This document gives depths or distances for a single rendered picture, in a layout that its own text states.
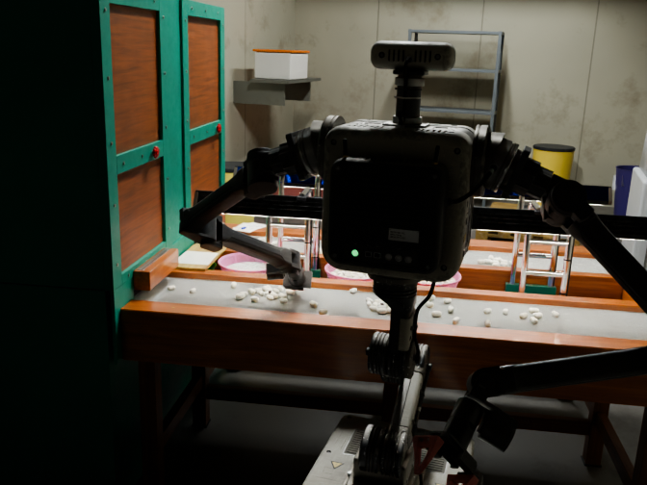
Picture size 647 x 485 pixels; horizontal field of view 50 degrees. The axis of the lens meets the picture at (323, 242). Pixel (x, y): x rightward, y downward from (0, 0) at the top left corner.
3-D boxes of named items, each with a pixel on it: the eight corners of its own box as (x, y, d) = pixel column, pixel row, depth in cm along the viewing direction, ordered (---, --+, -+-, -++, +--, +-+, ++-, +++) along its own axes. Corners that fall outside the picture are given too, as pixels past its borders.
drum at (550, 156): (566, 207, 778) (575, 145, 759) (567, 215, 738) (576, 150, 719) (527, 203, 791) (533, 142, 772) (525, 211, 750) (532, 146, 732)
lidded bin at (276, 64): (271, 77, 738) (271, 49, 731) (309, 79, 726) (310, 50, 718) (251, 78, 691) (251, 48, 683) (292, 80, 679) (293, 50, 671)
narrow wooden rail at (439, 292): (644, 335, 253) (650, 306, 250) (165, 297, 274) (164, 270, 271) (640, 329, 258) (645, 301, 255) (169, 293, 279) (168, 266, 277)
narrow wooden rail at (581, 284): (620, 304, 284) (624, 278, 281) (191, 272, 305) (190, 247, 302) (616, 299, 289) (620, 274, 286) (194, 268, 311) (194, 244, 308)
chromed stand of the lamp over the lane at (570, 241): (576, 335, 245) (594, 212, 233) (518, 330, 248) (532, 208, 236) (565, 316, 264) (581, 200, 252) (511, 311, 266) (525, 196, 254)
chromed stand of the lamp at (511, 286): (555, 296, 284) (569, 189, 272) (504, 293, 286) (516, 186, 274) (547, 282, 302) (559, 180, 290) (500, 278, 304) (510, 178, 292)
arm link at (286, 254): (208, 242, 204) (208, 209, 208) (194, 247, 207) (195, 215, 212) (304, 276, 235) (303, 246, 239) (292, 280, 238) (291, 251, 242)
